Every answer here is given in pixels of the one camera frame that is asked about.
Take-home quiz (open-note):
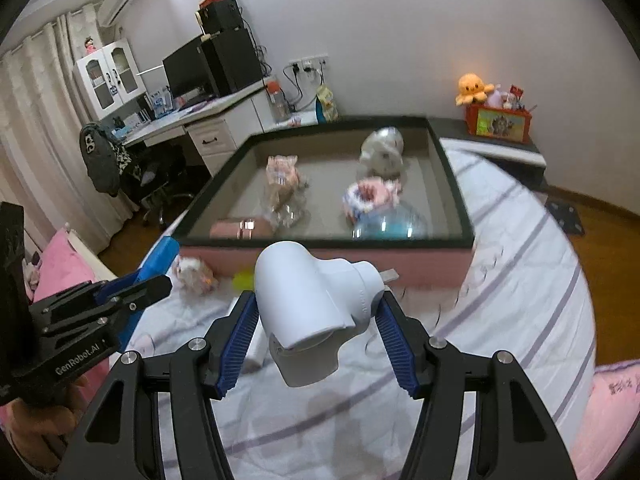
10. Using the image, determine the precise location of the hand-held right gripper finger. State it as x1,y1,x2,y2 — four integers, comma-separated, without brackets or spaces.
372,290,573,480

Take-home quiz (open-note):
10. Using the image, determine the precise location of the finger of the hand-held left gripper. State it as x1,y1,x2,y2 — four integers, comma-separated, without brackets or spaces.
75,274,174,328
92,270,146,306

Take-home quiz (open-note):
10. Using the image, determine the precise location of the rose gold cylinder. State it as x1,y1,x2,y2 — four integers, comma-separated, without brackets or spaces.
210,217,273,241

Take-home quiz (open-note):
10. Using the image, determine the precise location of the pink box with black rim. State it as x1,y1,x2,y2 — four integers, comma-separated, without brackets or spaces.
167,116,476,291

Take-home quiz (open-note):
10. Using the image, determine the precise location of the blue heart-shaped glass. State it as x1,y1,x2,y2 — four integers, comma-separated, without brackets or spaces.
351,205,428,241

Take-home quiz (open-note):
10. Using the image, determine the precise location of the small clear bottle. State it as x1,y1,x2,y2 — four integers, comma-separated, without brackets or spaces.
265,200,308,233

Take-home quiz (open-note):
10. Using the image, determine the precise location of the pink brick block toy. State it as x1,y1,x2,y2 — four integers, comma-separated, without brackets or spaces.
342,177,403,221

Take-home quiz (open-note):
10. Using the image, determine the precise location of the small doll figure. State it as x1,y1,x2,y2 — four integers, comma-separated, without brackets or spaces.
264,155,308,211

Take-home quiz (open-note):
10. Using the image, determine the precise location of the person's left hand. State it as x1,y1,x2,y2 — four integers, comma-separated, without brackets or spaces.
2,375,93,478

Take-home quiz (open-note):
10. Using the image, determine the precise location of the small white box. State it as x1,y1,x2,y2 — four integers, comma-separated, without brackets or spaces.
242,332,268,375

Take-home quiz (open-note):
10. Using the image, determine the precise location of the small wrapped packet on bed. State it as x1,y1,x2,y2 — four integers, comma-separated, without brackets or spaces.
172,256,219,295

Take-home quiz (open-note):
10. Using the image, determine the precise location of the pink blanket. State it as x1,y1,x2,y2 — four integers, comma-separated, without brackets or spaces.
22,227,108,311

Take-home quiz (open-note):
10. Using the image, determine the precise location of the black office chair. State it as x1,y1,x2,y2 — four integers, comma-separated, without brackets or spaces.
117,152,196,228

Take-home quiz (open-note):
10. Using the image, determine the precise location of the grey patterned jacket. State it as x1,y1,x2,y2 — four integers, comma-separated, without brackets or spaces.
79,122,136,198

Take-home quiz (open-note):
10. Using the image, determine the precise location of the white desk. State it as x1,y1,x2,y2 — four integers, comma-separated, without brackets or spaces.
117,77,278,176

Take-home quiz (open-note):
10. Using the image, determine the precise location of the cream curtain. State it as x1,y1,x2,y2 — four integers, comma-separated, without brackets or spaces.
0,5,141,256

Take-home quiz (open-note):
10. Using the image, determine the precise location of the blue desk calendar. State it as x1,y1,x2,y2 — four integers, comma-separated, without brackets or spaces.
150,91,173,118

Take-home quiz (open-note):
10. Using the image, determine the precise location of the black floor scale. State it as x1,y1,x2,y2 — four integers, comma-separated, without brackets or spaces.
542,200,586,236

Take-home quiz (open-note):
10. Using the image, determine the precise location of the black computer monitor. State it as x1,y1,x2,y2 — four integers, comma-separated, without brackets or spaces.
162,40,218,101

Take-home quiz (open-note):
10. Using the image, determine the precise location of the water bottle with orange cap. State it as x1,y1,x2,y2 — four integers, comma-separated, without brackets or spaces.
265,80,291,122

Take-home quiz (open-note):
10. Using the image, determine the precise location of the pink cushion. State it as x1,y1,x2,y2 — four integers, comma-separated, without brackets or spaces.
567,360,640,480

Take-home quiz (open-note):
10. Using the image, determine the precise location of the low black white cabinet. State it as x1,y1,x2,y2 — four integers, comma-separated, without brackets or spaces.
270,110,548,191

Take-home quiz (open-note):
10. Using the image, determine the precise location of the black computer tower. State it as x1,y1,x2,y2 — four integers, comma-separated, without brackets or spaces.
200,27,264,98

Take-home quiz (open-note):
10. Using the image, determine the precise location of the red storage box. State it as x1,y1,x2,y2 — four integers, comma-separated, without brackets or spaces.
465,102,533,143

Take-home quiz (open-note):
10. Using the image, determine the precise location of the snack bag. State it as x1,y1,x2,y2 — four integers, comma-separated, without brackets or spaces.
315,85,340,123

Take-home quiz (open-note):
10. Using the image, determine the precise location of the pink plush toy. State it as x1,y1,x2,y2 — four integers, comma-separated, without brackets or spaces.
485,85,511,109

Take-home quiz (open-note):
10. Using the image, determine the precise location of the orange octopus plush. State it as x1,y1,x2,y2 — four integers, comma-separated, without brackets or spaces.
455,73,496,107

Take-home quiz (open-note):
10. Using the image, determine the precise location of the black speaker box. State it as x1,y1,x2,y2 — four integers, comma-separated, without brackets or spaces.
199,1,244,36

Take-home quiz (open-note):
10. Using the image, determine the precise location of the white bed frame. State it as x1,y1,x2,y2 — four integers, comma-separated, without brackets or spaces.
65,230,121,281

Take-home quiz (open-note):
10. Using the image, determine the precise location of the white wall cabinet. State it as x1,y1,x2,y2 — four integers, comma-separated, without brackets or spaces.
72,40,148,122

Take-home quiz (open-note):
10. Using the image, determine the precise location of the black power cable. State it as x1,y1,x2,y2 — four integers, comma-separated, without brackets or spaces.
282,65,326,111

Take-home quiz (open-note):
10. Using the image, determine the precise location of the white wall socket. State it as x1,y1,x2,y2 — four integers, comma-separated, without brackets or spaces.
287,52,331,73

